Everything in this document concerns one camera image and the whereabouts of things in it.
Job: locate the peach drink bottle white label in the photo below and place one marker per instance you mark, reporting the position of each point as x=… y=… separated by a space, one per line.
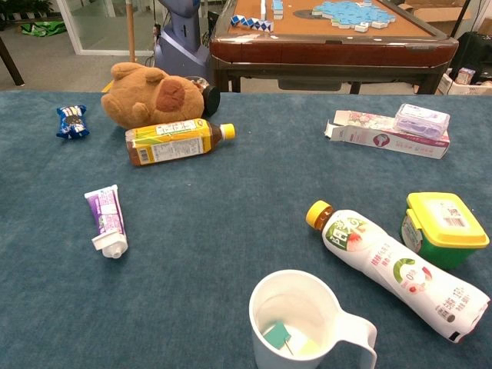
x=384 y=265

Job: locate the purple wet wipes pack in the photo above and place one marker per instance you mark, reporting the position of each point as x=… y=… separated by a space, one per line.
x=421 y=119

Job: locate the green binder clip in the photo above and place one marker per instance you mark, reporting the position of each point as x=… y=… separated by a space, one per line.
x=277 y=333

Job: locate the white storage basket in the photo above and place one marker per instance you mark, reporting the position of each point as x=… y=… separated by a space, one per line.
x=461 y=89

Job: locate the white plastic mug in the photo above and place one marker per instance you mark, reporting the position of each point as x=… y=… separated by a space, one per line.
x=292 y=292

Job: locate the blue cookie snack packet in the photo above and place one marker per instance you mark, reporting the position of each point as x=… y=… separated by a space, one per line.
x=72 y=121

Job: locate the blue mahjong tile pile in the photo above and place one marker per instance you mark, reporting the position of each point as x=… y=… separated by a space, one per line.
x=346 y=13

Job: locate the blue white snake puzzle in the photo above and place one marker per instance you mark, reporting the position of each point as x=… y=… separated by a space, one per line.
x=250 y=23

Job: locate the wooden pole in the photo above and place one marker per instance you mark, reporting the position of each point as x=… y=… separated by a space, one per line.
x=131 y=30

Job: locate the tea bottle yellow label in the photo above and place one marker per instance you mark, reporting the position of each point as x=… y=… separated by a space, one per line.
x=173 y=144

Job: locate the brown plush capybara toy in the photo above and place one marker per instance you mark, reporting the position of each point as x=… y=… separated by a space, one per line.
x=153 y=100

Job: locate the white pink toothpaste carton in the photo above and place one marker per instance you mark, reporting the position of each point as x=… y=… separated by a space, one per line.
x=369 y=138

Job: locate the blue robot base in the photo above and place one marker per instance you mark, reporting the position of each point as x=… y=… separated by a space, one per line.
x=180 y=46

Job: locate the green bag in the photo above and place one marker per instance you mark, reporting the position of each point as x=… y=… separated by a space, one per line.
x=42 y=28

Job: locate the blue felt table cover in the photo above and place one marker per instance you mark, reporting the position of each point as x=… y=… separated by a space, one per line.
x=230 y=211

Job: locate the small blue tile stack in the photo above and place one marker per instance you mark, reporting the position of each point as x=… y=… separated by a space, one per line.
x=277 y=9

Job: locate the purple white tube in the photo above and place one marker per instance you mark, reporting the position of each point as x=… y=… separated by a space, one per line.
x=109 y=215

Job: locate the cardboard box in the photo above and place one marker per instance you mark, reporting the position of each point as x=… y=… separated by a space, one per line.
x=434 y=11

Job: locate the green container yellow lid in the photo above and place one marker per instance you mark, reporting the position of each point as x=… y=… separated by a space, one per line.
x=442 y=230

